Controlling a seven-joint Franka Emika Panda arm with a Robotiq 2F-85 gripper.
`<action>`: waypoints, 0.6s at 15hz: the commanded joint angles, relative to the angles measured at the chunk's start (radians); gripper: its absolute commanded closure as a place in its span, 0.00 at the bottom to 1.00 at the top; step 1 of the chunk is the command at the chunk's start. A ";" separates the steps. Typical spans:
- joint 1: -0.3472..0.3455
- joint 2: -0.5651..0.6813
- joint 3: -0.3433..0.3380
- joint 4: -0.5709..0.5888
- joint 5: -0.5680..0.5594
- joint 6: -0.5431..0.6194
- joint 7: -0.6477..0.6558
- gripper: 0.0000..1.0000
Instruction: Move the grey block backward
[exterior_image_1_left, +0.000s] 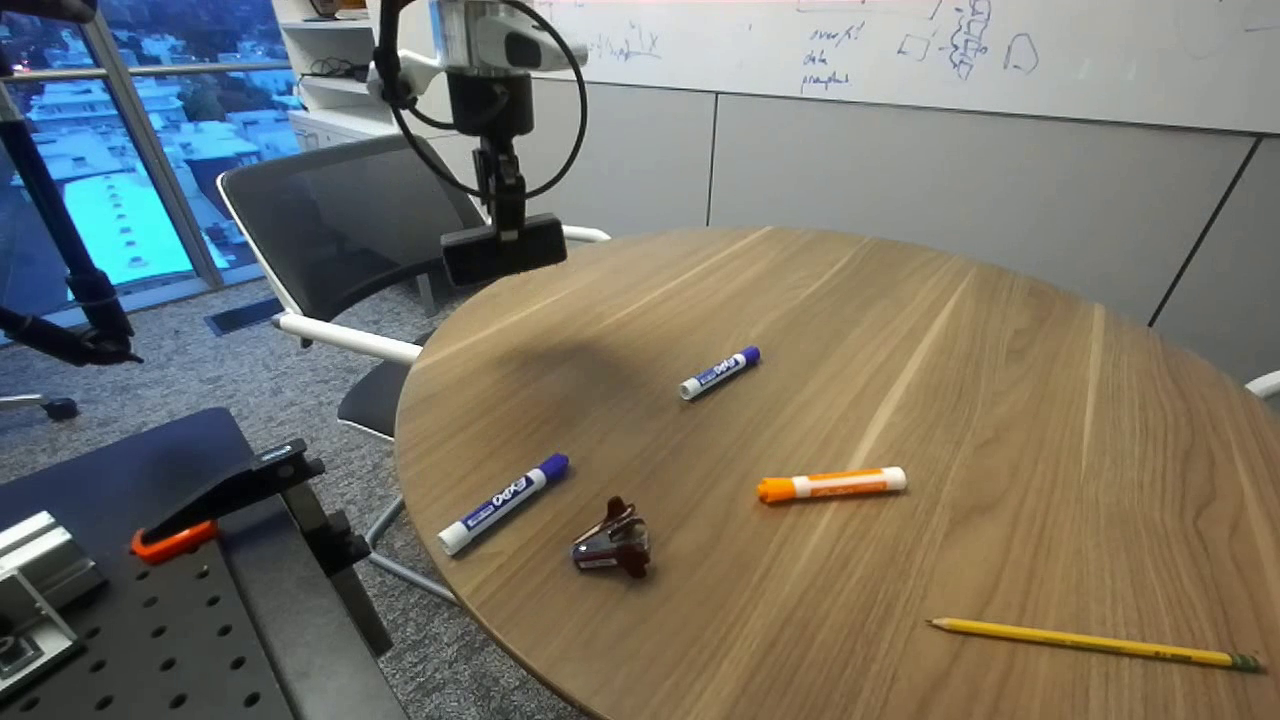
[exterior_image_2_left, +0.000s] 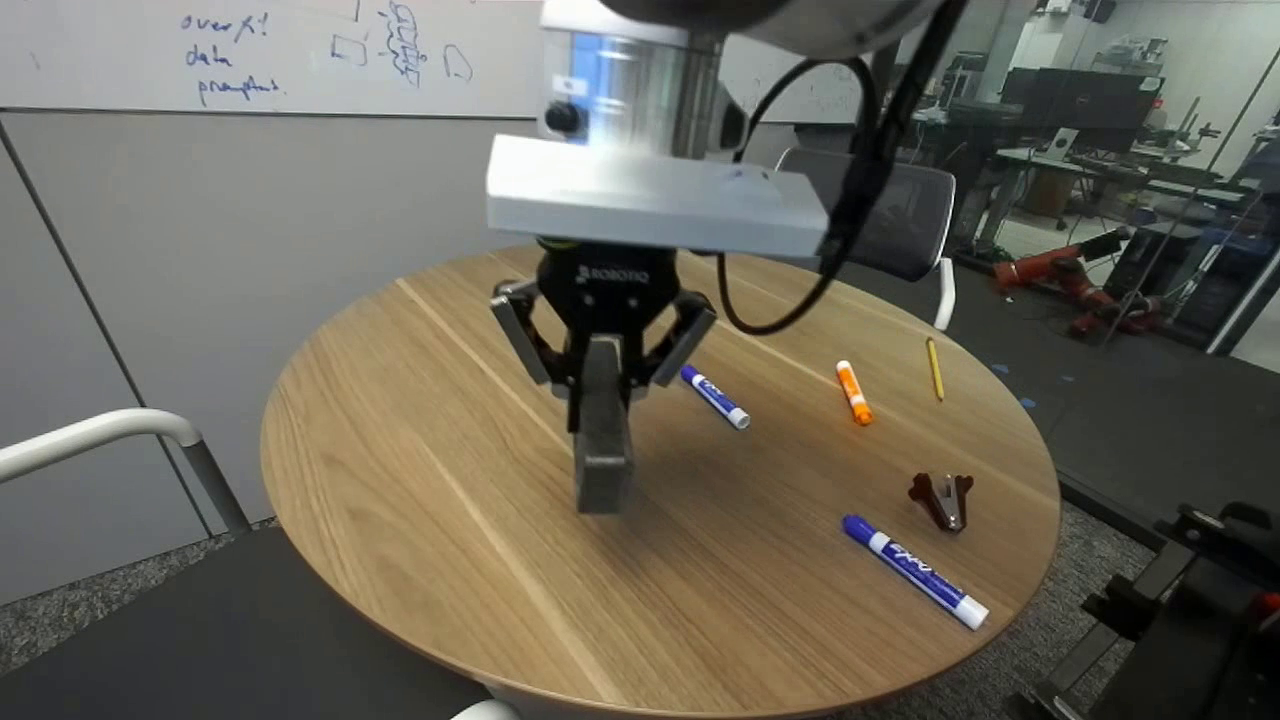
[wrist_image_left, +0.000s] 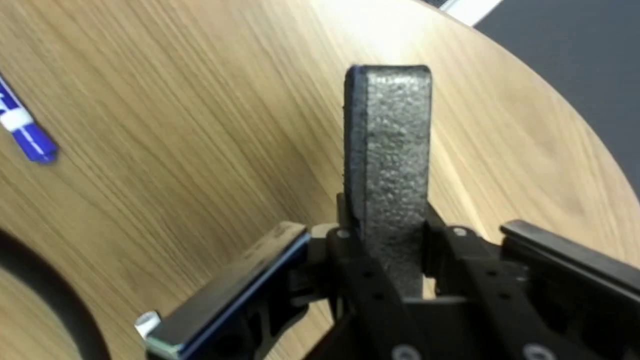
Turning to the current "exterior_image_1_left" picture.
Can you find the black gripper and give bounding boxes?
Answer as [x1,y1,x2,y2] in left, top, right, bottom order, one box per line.
[445,63,540,231]

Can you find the black perforated robot base table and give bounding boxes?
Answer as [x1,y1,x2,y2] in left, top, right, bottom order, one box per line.
[0,405,409,720]

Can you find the grey mesh office chair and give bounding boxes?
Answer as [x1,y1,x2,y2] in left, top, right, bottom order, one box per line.
[213,131,615,605]

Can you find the small blue white marker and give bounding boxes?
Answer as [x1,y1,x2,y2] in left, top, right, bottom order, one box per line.
[676,343,763,405]

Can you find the large blue white marker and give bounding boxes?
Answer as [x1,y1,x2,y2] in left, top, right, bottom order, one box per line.
[437,453,576,561]

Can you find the dark red staple remover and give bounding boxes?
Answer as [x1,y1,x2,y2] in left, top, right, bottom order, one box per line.
[569,492,656,584]

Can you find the orange white marker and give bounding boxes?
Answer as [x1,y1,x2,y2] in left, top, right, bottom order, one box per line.
[755,466,912,508]

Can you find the yellow pencil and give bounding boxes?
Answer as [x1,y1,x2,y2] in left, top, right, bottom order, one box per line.
[928,614,1266,675]

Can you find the white wall shelf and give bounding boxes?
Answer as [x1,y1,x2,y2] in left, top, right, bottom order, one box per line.
[273,0,453,139]

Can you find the grey window frame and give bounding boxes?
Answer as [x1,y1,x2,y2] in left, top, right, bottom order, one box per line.
[0,9,290,294]

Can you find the black clamp with orange handle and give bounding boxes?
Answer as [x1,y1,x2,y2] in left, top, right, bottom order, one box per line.
[126,435,398,659]

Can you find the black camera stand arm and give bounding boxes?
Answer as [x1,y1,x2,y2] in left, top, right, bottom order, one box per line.
[0,77,142,373]

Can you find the white wall whiteboard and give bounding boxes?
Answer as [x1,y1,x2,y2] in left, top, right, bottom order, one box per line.
[532,0,1280,137]

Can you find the aluminium extrusion bracket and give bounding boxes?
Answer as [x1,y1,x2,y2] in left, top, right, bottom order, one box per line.
[0,508,112,701]

